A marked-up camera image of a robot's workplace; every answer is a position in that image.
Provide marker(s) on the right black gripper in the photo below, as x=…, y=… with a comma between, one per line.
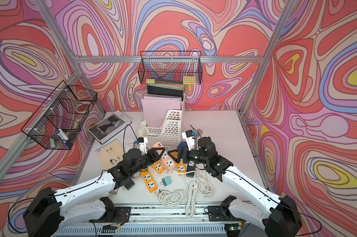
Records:
x=181, y=152

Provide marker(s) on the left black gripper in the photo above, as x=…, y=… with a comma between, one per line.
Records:
x=151, y=153

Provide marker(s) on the orange power strip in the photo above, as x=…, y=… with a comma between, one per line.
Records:
x=149, y=181
x=180, y=166
x=157, y=166

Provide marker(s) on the pink power strip back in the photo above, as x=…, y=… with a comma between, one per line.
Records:
x=167, y=162

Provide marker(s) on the teal plug adapter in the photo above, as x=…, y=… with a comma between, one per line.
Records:
x=166, y=181

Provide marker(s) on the black plug adapter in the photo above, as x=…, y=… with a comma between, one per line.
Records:
x=129, y=184

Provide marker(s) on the blue cube adapter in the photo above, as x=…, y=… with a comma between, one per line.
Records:
x=182, y=146

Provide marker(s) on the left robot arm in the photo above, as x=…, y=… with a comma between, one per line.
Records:
x=88, y=201

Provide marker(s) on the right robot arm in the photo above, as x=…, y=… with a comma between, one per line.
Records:
x=277, y=216

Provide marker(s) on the black power strip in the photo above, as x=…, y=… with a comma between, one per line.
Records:
x=190, y=171

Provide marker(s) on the white plastic file rack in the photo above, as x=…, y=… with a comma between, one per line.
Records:
x=170, y=131

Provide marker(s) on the tan paper booklet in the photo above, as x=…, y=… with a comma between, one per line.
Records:
x=111, y=154

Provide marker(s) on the pink folder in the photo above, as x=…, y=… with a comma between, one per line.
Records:
x=155, y=109

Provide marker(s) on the grey portrait book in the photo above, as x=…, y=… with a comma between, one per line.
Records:
x=109, y=127

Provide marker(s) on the black notebook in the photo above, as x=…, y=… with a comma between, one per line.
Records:
x=165, y=90

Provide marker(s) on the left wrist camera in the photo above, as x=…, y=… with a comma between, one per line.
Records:
x=142, y=142

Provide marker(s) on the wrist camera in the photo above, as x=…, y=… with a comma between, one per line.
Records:
x=190, y=138
x=142, y=142

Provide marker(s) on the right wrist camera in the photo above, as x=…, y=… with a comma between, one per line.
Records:
x=190, y=138

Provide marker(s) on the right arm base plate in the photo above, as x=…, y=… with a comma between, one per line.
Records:
x=218, y=213

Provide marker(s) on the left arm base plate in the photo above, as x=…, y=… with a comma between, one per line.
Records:
x=118, y=215

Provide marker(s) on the black wire basket back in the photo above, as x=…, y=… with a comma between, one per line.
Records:
x=170, y=67

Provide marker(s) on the black wire basket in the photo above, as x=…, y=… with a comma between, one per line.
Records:
x=170, y=67
x=61, y=117

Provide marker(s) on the black wire basket left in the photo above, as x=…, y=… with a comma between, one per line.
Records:
x=61, y=117

